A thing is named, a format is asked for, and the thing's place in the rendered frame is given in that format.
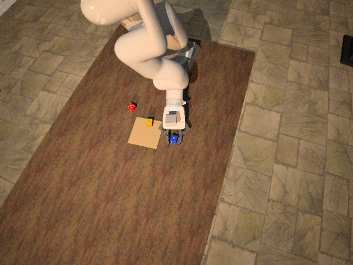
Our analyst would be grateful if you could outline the red die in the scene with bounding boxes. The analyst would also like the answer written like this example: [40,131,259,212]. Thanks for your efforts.
[127,103,136,112]

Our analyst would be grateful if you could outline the yellow die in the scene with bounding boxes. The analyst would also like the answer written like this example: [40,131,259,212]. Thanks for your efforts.
[145,119,153,126]

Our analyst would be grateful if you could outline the blue die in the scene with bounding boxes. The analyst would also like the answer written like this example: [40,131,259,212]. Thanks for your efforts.
[170,135,178,144]

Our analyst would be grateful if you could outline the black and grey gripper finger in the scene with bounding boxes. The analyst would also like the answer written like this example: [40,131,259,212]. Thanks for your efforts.
[178,124,190,145]
[158,123,169,145]

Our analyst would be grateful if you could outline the peach flat mat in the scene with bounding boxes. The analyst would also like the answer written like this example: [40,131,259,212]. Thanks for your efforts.
[128,117,162,149]

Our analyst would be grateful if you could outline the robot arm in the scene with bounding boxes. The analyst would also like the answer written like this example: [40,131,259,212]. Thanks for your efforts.
[81,0,189,106]

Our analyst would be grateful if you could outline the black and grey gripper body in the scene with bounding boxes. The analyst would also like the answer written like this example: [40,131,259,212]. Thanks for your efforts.
[163,105,186,129]

